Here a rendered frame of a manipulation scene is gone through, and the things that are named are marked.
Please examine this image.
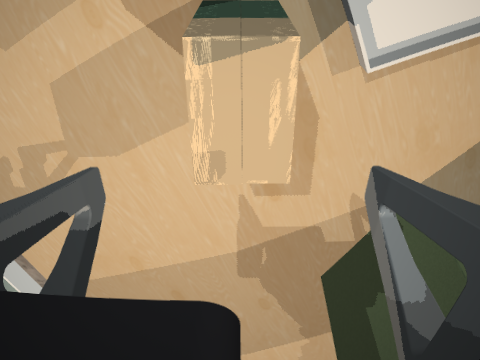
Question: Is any white shallow tray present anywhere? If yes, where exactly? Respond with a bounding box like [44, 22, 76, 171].
[342, 0, 480, 73]

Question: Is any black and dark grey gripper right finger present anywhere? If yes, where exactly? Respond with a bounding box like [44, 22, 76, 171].
[365, 166, 480, 360]

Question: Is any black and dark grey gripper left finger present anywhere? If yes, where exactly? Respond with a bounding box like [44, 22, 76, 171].
[0, 167, 106, 297]

